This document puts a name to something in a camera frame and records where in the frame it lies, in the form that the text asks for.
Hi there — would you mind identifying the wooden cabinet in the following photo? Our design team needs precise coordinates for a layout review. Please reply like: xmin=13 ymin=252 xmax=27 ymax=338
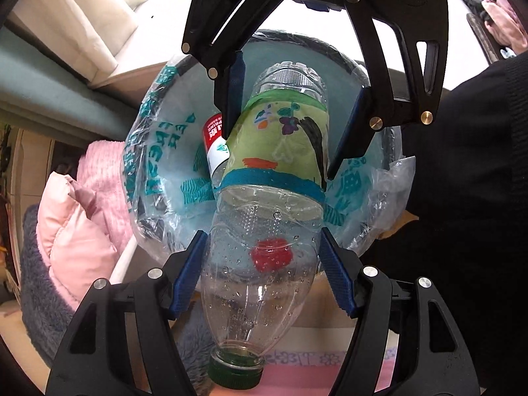
xmin=0 ymin=124 xmax=54 ymax=298

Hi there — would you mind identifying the white curtain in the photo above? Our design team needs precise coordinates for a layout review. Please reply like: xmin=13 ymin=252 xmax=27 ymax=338
xmin=8 ymin=0 xmax=153 ymax=87

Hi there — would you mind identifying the person's right hand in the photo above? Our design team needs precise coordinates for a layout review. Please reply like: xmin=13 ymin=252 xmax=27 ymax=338
xmin=480 ymin=0 xmax=528 ymax=50

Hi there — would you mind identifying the red label clear plastic bottle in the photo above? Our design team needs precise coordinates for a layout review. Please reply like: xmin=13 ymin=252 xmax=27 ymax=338
xmin=201 ymin=111 xmax=232 ymax=186

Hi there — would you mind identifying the pink floral cloth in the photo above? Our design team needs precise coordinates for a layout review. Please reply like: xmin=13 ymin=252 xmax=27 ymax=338
xmin=173 ymin=344 xmax=399 ymax=396

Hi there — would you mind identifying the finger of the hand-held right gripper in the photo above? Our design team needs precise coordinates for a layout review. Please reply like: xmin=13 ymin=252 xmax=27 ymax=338
xmin=328 ymin=0 xmax=450 ymax=179
xmin=181 ymin=0 xmax=285 ymax=139

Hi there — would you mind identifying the grey fluffy rug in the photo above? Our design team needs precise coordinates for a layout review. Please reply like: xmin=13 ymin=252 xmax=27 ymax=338
xmin=18 ymin=204 xmax=215 ymax=396

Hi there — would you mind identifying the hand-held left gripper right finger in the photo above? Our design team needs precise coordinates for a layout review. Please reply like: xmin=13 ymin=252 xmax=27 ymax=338
xmin=321 ymin=229 xmax=481 ymax=396

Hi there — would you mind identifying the person's black clothing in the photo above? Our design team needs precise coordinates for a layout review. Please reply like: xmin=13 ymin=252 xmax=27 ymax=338
xmin=359 ymin=58 xmax=528 ymax=396

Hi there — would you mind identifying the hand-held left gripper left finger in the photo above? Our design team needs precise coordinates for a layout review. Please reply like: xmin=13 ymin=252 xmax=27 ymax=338
xmin=45 ymin=230 xmax=209 ymax=396

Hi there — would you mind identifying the green label clear plastic bottle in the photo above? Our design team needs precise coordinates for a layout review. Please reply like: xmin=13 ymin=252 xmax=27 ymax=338
xmin=198 ymin=61 xmax=331 ymax=390

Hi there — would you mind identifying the pink puffer jacket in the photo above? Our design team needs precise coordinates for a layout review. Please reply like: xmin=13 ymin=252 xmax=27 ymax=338
xmin=35 ymin=171 xmax=120 ymax=306

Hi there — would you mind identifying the pink fluffy blanket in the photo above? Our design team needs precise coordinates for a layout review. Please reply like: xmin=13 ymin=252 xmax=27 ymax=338
xmin=76 ymin=140 xmax=133 ymax=248

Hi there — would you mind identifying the clear printed plastic bin bag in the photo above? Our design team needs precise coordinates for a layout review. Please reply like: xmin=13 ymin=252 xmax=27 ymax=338
xmin=119 ymin=29 xmax=415 ymax=260

